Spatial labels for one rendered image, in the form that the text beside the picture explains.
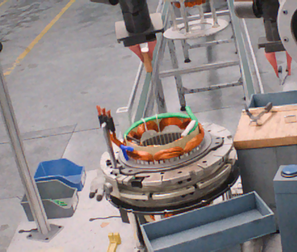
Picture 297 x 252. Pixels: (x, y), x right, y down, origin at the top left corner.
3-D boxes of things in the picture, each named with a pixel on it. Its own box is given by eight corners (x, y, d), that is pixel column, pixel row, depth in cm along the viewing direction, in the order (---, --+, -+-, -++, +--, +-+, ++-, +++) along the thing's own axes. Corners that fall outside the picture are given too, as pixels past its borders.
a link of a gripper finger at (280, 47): (271, 73, 164) (265, 38, 161) (298, 69, 162) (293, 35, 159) (269, 81, 157) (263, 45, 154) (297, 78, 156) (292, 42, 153)
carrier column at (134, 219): (138, 246, 167) (119, 180, 160) (147, 245, 167) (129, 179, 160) (137, 251, 165) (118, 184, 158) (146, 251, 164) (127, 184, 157)
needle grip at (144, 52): (145, 69, 146) (140, 48, 142) (152, 67, 147) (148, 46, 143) (146, 73, 145) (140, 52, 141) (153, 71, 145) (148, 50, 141)
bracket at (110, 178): (116, 191, 146) (111, 171, 145) (125, 195, 144) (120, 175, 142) (110, 194, 145) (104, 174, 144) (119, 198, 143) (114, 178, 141)
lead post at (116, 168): (112, 174, 144) (100, 127, 140) (116, 168, 146) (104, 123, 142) (119, 174, 144) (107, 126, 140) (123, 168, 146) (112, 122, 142)
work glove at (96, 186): (96, 170, 222) (94, 164, 222) (128, 166, 221) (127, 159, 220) (85, 204, 200) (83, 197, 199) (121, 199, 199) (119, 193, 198)
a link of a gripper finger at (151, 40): (128, 55, 146) (119, 22, 140) (158, 48, 147) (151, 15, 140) (131, 73, 141) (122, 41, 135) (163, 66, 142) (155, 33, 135)
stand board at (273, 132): (244, 117, 175) (242, 109, 174) (312, 110, 170) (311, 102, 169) (234, 149, 157) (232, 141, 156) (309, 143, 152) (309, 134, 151)
